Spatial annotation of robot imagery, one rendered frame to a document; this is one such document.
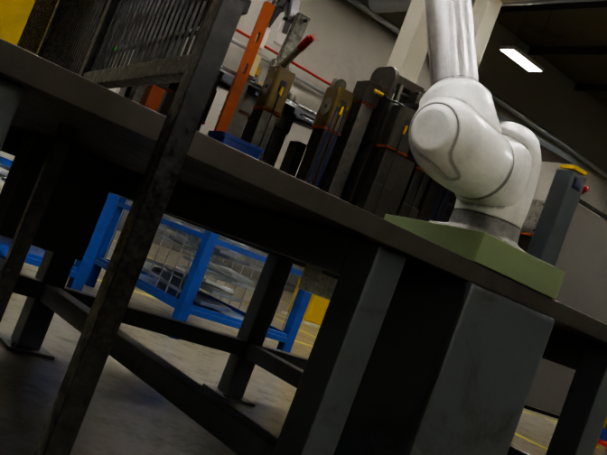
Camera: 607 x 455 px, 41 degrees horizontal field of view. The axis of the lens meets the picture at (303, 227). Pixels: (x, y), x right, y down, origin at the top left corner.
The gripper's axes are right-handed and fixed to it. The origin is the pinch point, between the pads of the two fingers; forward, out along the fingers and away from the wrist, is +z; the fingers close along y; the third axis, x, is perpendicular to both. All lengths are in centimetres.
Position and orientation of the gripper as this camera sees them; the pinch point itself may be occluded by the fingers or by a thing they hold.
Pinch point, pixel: (269, 42)
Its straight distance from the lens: 241.4
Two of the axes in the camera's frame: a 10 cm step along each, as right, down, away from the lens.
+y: -4.6, -1.3, 8.8
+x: -8.1, -3.4, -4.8
